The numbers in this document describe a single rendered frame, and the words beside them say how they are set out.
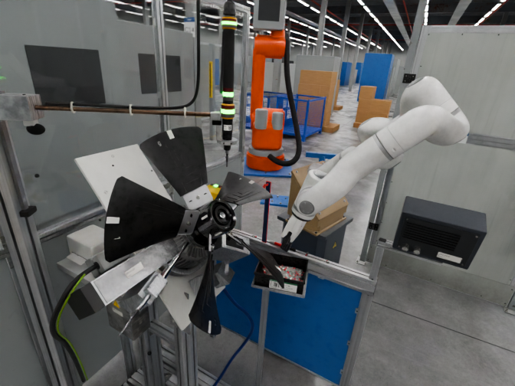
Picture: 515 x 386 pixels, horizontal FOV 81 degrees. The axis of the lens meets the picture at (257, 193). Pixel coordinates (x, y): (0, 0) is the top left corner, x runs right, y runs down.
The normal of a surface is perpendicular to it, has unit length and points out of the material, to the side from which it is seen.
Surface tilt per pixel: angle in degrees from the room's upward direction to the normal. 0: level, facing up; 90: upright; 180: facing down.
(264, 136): 90
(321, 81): 90
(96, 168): 50
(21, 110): 90
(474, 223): 15
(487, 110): 89
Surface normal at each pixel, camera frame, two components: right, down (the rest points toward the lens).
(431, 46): -0.47, 0.33
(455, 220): -0.07, -0.80
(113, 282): 0.71, -0.41
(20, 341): 0.87, 0.24
